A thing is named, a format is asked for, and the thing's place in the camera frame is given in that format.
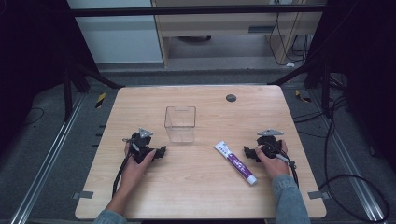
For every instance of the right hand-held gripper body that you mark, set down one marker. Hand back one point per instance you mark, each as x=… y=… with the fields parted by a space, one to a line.
x=269 y=141

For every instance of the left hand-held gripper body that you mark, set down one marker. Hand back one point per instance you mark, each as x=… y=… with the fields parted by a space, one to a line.
x=140 y=141

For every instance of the purple and white toothpaste tube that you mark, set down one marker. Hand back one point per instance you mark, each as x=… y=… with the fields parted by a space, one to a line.
x=236 y=162

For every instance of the clear plastic container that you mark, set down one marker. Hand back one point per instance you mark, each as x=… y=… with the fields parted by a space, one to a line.
x=180 y=124

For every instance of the person's right hand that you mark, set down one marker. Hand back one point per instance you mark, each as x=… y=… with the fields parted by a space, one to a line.
x=273 y=165

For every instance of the person's left hand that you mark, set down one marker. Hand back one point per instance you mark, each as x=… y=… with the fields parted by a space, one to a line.
x=136 y=169

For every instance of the yellow black striped tape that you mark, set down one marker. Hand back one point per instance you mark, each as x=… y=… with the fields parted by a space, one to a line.
x=302 y=96
x=100 y=100

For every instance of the grey round table grommet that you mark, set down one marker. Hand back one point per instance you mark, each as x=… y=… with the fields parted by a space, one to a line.
x=231 y=98

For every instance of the white cabinet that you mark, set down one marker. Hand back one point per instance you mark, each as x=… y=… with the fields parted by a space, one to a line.
x=118 y=37

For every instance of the light wooden desk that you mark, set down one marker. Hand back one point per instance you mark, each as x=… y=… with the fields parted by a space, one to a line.
x=218 y=28

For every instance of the grey metal table bracket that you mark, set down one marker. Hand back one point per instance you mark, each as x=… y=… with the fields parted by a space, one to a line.
x=318 y=195
x=82 y=195

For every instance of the aluminium floor rail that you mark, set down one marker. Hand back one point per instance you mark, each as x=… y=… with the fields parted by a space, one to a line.
x=46 y=161
x=348 y=158

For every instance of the black metal frame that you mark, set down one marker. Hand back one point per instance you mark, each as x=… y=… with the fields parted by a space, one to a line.
x=193 y=11

